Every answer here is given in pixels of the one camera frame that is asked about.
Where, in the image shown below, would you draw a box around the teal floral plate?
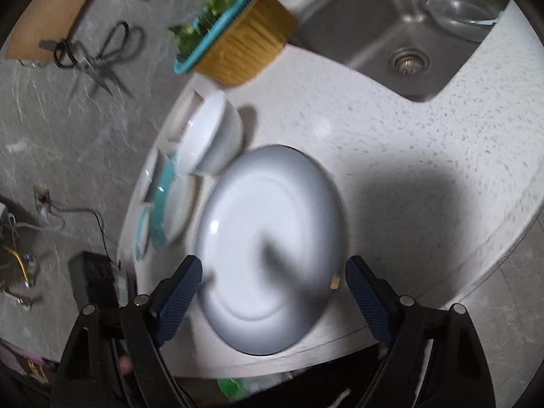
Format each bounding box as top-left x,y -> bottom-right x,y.
134,204 -> 151,261
149,158 -> 197,250

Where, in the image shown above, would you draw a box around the yellow teal colander basket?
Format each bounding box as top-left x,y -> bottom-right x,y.
173,0 -> 297,87

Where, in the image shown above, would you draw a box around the large grey plate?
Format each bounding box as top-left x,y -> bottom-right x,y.
194,144 -> 345,356

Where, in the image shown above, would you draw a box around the large white bowl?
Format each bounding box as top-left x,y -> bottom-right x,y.
174,90 -> 243,176

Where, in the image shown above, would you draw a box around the stainless steel sink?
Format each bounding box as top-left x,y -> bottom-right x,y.
291,0 -> 509,102

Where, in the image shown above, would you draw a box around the green leafy vegetables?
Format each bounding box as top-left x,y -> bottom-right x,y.
168,0 -> 237,61

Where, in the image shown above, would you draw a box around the small white bowl with writing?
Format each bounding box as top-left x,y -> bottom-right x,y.
166,89 -> 204,143

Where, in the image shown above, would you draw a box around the clear glass bowl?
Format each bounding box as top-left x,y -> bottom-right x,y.
424,0 -> 502,43

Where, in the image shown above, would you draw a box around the black scissors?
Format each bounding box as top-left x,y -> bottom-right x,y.
39,20 -> 146,96

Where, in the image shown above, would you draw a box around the wooden cutting board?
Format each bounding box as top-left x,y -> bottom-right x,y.
5,0 -> 87,63

